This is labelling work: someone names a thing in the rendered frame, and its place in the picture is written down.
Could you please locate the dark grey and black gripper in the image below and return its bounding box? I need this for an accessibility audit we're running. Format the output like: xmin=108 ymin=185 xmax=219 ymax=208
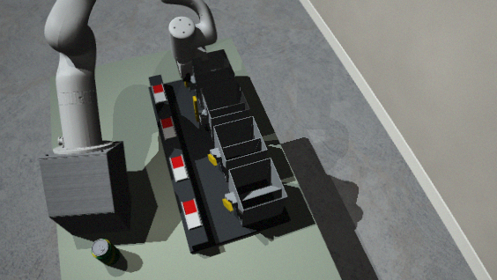
xmin=176 ymin=61 xmax=193 ymax=83

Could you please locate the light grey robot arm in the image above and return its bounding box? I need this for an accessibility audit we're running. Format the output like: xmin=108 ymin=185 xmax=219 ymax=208
xmin=44 ymin=0 xmax=218 ymax=155

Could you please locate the dark green drink can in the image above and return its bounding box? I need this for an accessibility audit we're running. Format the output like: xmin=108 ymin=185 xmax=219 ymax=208
xmin=92 ymin=239 xmax=120 ymax=266

